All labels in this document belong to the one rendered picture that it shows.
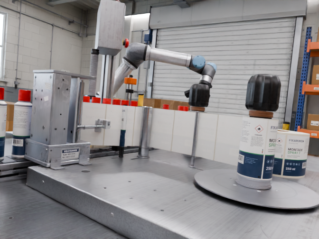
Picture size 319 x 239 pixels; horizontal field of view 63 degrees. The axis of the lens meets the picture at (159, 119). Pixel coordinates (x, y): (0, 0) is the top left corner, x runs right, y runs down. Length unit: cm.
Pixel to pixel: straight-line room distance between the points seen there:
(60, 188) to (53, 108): 22
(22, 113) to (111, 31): 48
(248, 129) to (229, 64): 498
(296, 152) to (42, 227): 75
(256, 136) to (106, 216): 39
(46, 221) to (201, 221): 30
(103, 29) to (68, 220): 76
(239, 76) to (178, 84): 137
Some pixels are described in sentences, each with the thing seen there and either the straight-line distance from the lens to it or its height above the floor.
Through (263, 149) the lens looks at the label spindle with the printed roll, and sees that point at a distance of 68.
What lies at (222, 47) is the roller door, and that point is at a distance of 576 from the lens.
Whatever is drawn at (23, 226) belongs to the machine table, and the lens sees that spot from 57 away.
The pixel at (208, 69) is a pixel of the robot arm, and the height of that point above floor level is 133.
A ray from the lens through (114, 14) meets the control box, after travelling 113.
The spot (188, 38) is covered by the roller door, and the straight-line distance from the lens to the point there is 613.
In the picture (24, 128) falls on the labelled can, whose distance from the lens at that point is 86.
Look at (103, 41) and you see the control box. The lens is 110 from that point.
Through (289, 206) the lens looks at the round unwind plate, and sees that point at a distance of 62.
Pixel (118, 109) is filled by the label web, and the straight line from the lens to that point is 92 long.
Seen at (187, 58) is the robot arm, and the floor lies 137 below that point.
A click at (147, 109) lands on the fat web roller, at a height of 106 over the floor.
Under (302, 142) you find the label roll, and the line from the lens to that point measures 96.
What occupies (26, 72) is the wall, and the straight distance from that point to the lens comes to 724.
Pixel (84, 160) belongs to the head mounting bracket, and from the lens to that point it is 82.
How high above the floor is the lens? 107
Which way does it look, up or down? 3 degrees down
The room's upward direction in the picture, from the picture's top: 5 degrees clockwise
